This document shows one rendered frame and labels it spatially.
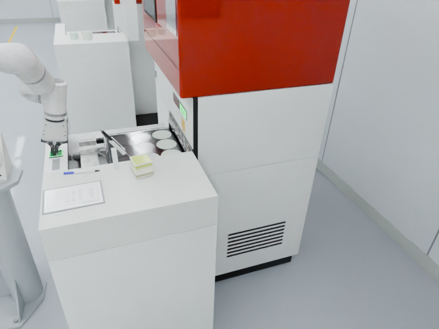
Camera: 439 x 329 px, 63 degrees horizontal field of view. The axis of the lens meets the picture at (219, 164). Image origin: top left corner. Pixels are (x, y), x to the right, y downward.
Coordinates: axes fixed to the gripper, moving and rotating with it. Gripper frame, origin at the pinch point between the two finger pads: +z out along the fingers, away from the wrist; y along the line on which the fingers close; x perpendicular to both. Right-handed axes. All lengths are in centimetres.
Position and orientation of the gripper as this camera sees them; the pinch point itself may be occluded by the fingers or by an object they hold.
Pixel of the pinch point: (54, 150)
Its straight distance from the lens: 173.2
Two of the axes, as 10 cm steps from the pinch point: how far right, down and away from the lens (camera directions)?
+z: -2.3, 8.6, 4.6
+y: -9.1, -0.2, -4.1
